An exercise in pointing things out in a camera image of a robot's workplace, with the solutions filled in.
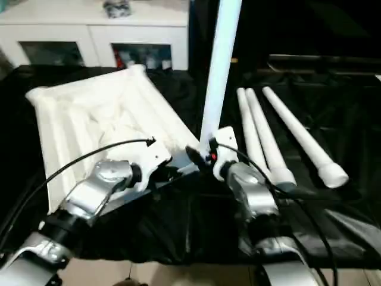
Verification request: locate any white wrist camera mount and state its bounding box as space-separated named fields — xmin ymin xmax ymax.
xmin=130 ymin=142 xmax=174 ymax=194
xmin=208 ymin=126 xmax=239 ymax=182

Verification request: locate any white plastic table top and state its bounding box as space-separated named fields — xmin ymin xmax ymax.
xmin=25 ymin=64 xmax=207 ymax=216

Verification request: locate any black glossy mat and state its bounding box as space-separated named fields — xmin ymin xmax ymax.
xmin=0 ymin=64 xmax=381 ymax=266

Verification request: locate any dark robot foot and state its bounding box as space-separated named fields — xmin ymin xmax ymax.
xmin=115 ymin=276 xmax=144 ymax=286

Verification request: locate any white plastic table leg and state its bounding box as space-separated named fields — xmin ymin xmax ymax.
xmin=198 ymin=0 xmax=243 ymax=158
xmin=236 ymin=88 xmax=275 ymax=177
xmin=261 ymin=86 xmax=349 ymax=189
xmin=244 ymin=88 xmax=298 ymax=188

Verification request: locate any black left wrist camera cable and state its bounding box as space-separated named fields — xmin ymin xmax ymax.
xmin=0 ymin=136 xmax=158 ymax=239

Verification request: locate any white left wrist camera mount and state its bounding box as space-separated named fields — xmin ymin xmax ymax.
xmin=130 ymin=142 xmax=174 ymax=194

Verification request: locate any white cabinet with glass doors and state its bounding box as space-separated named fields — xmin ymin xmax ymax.
xmin=0 ymin=0 xmax=191 ymax=72

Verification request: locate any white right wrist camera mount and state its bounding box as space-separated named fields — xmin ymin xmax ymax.
xmin=208 ymin=126 xmax=239 ymax=182

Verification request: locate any long black bar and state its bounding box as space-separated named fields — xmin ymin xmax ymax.
xmin=267 ymin=53 xmax=381 ymax=66

